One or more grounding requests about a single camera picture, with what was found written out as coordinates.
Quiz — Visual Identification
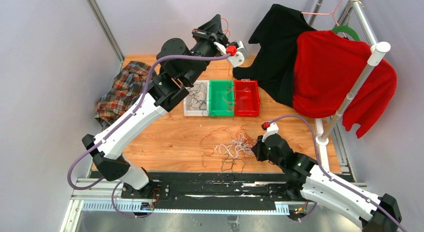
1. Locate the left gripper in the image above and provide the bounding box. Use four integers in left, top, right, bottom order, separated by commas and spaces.
185, 15, 231, 87

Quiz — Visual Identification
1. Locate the white thin cable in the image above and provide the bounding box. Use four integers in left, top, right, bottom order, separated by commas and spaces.
213, 136, 255, 160

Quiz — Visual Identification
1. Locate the black thin cable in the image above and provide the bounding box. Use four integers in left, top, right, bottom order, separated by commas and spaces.
185, 82, 216, 119
220, 156, 247, 174

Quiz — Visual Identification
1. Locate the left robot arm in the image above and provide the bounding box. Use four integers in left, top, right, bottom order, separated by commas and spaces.
82, 14, 229, 199

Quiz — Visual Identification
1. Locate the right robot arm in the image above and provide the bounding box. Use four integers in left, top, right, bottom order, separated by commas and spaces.
252, 134, 402, 232

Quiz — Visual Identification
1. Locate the red plastic bin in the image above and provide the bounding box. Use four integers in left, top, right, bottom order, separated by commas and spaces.
233, 80, 261, 117

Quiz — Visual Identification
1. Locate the green plastic bin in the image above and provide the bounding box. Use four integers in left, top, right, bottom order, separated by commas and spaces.
208, 80, 235, 117

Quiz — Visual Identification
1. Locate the black t-shirt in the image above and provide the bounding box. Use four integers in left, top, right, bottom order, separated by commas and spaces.
232, 3, 315, 107

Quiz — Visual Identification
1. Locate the white plastic bin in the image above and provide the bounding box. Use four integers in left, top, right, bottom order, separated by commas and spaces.
183, 80, 210, 117

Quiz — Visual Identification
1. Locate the red sweater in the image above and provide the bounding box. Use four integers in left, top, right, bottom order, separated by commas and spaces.
293, 30, 397, 138

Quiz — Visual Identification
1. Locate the plaid flannel shirt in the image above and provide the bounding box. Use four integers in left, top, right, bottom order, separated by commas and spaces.
94, 61, 151, 130

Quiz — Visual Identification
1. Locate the green hanger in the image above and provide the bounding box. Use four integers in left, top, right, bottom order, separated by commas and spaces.
331, 25, 361, 41

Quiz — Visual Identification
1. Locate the white clothes rack pole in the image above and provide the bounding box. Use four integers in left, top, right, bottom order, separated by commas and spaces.
315, 41, 391, 145

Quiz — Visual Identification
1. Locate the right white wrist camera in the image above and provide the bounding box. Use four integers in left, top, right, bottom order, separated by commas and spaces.
261, 122, 279, 142

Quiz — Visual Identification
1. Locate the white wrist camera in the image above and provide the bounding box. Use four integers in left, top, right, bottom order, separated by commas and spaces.
261, 122, 279, 142
225, 41, 249, 67

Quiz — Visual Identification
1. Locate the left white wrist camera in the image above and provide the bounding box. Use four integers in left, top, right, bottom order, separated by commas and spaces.
225, 41, 249, 67

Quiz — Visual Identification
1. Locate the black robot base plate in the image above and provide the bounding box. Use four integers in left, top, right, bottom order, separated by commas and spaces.
120, 172, 312, 211

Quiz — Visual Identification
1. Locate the pink wire hanger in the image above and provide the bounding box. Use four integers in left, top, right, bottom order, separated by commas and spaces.
300, 0, 360, 26

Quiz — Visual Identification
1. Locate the aluminium frame rail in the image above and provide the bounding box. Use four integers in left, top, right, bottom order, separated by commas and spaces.
86, 0, 125, 63

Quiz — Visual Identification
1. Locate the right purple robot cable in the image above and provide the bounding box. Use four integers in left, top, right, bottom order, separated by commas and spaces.
266, 114, 409, 232

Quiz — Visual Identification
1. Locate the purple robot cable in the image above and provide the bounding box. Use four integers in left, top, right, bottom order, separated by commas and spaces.
66, 52, 233, 220
266, 114, 409, 232

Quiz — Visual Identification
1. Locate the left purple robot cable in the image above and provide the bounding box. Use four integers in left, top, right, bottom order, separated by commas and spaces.
66, 52, 233, 220

